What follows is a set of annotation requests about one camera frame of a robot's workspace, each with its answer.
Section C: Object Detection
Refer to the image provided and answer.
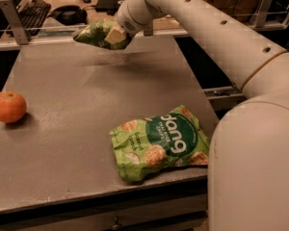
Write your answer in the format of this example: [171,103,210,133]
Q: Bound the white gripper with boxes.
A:
[105,0,166,44]

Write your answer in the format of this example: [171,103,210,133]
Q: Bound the green jalapeno chip bag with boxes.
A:
[73,19,133,50]

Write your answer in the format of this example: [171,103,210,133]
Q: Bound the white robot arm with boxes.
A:
[117,0,289,231]

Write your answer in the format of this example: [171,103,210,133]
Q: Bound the green rice chip bag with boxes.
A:
[110,105,210,182]

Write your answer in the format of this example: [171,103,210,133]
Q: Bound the black laptop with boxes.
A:
[95,0,124,12]

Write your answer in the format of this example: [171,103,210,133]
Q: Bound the black headphones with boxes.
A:
[49,5,88,26]

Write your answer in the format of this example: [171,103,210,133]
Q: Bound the black computer keyboard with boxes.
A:
[19,0,51,36]

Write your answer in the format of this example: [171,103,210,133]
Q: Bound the orange fruit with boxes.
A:
[0,90,27,123]

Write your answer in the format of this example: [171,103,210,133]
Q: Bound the grey table drawer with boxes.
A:
[0,180,207,231]

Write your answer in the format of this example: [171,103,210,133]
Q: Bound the middle metal bracket post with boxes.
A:
[144,22,153,37]

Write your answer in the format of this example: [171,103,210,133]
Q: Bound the metal bracket post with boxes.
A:
[0,0,30,45]
[144,22,153,37]
[252,0,273,28]

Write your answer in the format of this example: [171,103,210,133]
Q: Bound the left metal bracket post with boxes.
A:
[0,0,30,45]

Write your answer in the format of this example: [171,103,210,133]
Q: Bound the grey metal shelf rail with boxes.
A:
[203,86,246,111]

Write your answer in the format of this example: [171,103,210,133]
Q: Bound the right metal bracket post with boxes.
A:
[252,0,273,28]

